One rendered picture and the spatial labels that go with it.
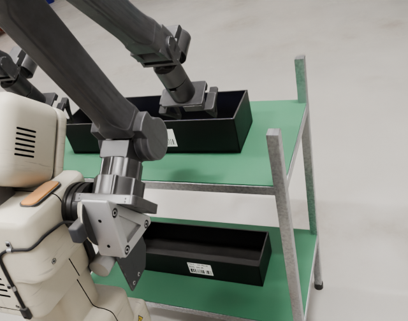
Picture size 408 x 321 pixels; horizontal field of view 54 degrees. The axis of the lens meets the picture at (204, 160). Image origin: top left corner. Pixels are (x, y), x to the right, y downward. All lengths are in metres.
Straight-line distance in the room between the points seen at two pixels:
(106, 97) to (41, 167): 0.17
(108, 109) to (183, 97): 0.31
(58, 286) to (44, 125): 0.30
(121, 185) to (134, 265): 0.32
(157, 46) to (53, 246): 0.40
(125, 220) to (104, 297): 0.31
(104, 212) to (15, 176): 0.15
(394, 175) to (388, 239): 0.51
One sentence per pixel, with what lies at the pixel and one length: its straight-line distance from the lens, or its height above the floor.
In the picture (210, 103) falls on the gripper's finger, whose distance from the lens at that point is 0.93.
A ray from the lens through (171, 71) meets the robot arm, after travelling 0.85.
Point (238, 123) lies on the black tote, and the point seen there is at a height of 1.03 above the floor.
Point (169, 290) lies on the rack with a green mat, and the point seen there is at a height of 0.35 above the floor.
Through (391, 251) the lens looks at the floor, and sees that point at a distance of 2.14.
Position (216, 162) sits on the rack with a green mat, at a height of 0.95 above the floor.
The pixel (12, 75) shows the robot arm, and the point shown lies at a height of 1.31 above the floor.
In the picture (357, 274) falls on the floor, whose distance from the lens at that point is 2.03.
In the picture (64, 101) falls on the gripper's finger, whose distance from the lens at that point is 1.17.
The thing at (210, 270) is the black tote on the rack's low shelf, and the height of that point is 0.41.
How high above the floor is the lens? 1.58
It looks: 34 degrees down
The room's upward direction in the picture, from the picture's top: 15 degrees counter-clockwise
